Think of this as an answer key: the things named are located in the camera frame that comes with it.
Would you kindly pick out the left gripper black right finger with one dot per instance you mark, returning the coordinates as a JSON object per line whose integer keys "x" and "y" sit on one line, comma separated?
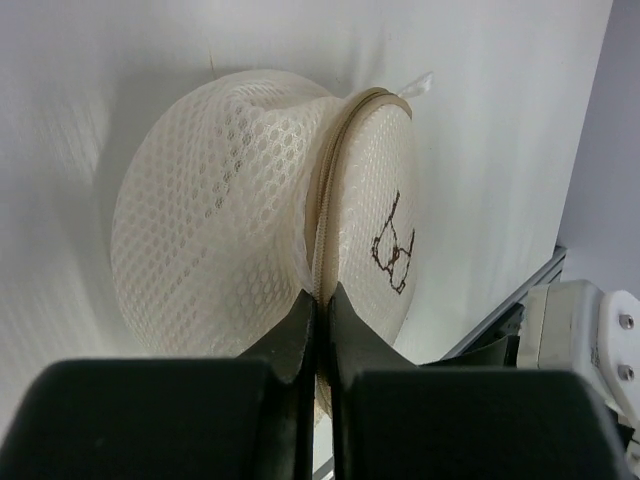
{"x": 393, "y": 419}

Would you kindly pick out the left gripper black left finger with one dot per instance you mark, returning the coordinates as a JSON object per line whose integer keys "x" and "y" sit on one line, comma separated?
{"x": 248, "y": 417}

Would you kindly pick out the cream mesh laundry bag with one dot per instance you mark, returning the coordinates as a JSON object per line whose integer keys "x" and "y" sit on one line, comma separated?
{"x": 254, "y": 188}

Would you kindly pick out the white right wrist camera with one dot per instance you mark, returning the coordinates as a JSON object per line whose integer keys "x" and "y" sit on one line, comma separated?
{"x": 577, "y": 327}

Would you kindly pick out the right side table rail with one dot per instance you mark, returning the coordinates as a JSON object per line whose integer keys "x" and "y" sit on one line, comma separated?
{"x": 494, "y": 341}

